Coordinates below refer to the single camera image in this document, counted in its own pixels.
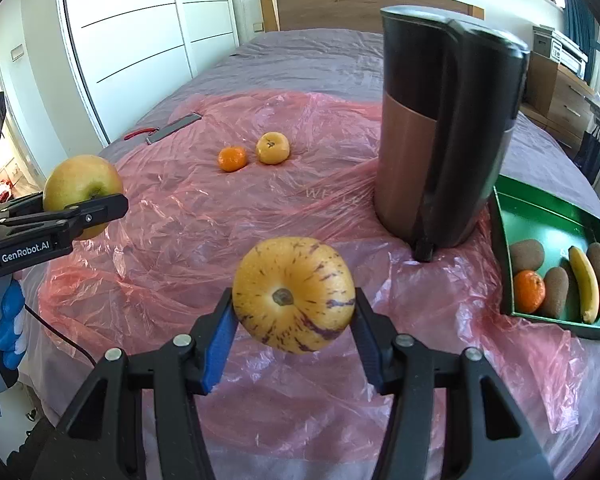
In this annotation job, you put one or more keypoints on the brown cabinet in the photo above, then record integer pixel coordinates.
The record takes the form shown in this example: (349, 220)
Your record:
(555, 100)

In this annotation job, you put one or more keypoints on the white printer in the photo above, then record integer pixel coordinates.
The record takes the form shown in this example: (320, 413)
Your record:
(560, 47)

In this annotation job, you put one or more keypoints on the wooden headboard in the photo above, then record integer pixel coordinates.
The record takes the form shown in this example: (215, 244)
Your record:
(330, 10)

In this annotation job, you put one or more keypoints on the large orange tangerine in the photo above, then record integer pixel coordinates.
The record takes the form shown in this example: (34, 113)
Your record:
(528, 291)

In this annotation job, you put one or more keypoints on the teal curtain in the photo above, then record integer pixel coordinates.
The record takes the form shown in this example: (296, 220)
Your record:
(582, 25)

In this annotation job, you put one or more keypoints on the yellow purple-striped pepino melon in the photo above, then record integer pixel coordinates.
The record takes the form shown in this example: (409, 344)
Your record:
(290, 280)

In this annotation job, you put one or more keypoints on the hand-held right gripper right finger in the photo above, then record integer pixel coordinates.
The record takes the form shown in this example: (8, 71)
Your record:
(367, 345)

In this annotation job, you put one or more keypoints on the brown kiwi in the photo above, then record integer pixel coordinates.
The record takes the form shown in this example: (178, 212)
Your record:
(556, 292)
(526, 255)
(597, 260)

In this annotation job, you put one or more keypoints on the copper and black jug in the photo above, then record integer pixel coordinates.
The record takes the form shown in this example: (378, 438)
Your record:
(410, 160)

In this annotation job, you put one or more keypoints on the green tray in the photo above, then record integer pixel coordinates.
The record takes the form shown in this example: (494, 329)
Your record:
(540, 215)

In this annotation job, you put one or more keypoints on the purple bedsheet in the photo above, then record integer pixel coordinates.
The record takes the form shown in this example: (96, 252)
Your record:
(305, 60)

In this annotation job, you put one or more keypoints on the person's left hand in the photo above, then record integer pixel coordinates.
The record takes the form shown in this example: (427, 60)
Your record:
(12, 330)

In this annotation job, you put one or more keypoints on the yellow-green apple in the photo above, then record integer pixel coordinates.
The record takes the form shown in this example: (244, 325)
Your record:
(75, 180)

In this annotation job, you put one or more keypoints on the small yellow round fruit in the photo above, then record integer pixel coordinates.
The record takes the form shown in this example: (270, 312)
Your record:
(273, 148)

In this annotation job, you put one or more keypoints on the yellow banana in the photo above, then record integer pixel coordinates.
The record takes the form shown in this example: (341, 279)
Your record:
(585, 285)

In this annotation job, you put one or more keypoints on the pink plastic sheet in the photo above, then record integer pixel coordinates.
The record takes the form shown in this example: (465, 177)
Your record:
(180, 220)

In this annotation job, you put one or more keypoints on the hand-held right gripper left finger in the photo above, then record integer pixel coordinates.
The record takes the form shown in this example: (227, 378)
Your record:
(219, 355)

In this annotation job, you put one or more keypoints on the white wardrobe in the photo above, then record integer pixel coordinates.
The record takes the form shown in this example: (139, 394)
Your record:
(130, 35)

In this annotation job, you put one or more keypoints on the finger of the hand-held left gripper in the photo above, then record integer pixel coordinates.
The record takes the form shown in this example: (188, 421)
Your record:
(100, 210)
(20, 205)

